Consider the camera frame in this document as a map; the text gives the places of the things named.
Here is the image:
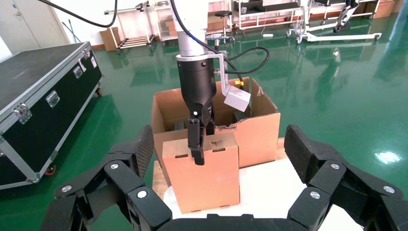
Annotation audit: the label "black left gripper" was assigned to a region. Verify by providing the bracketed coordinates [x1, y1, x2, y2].
[176, 56, 218, 167]

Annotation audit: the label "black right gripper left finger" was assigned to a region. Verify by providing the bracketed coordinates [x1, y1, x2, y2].
[39, 125, 173, 231]

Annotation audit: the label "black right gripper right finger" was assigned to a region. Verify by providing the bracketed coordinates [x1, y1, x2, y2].
[283, 124, 408, 231]

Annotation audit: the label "small plain cardboard box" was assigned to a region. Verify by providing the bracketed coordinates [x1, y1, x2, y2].
[162, 132, 240, 214]

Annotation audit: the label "large open cardboard box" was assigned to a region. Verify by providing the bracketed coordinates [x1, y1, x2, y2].
[151, 77, 281, 187]

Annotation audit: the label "black aluminium-trimmed flight case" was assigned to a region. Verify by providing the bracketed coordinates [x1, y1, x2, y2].
[0, 41, 103, 191]

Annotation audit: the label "metal tube trolley rack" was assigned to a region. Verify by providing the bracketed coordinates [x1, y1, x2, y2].
[103, 1, 157, 51]

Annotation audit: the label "black stool with chrome base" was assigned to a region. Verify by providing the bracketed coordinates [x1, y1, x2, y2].
[214, 10, 236, 44]

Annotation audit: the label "black and white machine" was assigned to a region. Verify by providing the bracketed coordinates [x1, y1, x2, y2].
[332, 0, 361, 33]

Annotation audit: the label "beige door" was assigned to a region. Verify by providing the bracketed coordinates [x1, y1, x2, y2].
[0, 0, 69, 55]

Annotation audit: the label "stacked brown cartons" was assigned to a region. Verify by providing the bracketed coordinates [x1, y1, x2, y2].
[366, 0, 404, 19]

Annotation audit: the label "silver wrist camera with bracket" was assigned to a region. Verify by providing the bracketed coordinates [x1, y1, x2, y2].
[207, 52, 252, 113]

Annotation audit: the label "white tube workbench frame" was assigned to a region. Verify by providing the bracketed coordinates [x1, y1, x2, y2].
[229, 0, 308, 31]

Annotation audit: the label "brown carton by wall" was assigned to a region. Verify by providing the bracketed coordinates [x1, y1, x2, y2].
[99, 27, 122, 52]

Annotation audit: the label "thin black hanging cable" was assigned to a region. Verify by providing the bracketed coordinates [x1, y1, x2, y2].
[38, 0, 118, 28]

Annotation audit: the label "white wheeled stand frame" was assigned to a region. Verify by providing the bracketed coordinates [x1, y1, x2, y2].
[287, 0, 382, 45]

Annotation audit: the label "blue mop handle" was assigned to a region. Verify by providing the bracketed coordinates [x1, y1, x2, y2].
[61, 20, 79, 44]

